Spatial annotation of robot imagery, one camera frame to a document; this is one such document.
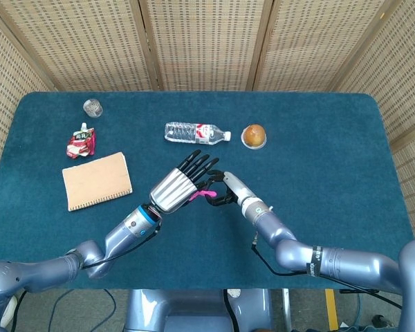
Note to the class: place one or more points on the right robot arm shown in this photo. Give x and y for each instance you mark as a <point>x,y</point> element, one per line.
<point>290,249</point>

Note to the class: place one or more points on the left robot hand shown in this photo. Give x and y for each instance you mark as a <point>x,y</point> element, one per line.
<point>174,190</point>

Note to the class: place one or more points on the orange dome jelly cup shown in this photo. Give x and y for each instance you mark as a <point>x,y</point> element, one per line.
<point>254,135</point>

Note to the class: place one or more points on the grey-blue robot torso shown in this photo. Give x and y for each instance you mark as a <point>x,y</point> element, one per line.
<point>180,311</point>

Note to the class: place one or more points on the blue plush table cloth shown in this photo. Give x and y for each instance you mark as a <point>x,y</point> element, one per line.
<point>297,180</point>

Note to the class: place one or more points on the metal table leg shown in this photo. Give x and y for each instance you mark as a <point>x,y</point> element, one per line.
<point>287,307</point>

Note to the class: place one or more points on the clear plastic water bottle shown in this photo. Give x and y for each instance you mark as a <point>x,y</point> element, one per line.
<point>185,133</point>

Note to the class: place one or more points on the pink stick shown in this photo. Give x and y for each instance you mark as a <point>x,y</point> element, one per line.
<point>202,193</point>

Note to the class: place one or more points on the woven bamboo screen panel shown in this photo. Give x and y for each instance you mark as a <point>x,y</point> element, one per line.
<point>401,86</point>
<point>90,45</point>
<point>204,45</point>
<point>7,86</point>
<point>314,45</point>

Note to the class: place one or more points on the small clear plastic cup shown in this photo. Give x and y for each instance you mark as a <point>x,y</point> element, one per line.
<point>92,108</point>

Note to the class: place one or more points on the kraft cover spiral notebook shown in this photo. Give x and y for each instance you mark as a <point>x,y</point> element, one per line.
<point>97,181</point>

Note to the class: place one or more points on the crumpled red snack pouch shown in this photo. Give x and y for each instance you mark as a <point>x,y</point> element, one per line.
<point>81,141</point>

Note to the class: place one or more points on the yellow floor tape strip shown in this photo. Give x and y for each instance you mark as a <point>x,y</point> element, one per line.
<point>331,307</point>

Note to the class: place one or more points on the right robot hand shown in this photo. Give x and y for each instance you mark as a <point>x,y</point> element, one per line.
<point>237,186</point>

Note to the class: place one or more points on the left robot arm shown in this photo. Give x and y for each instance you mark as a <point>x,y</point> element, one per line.
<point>124,235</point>

